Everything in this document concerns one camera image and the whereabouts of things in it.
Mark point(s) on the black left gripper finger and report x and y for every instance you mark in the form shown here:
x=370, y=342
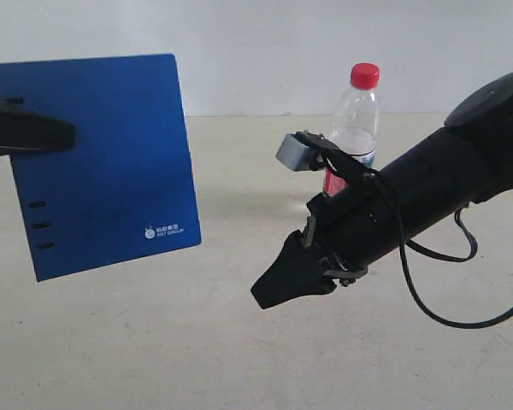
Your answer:
x=25, y=132

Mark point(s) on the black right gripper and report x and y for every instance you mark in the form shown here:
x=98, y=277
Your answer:
x=309, y=262

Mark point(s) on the blue ring binder notebook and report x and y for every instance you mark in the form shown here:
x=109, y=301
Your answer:
x=125, y=190

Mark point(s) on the clear plastic water bottle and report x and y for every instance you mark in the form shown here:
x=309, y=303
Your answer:
x=356, y=118

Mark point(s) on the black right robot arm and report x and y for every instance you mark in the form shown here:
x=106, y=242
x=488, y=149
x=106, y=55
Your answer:
x=469, y=159

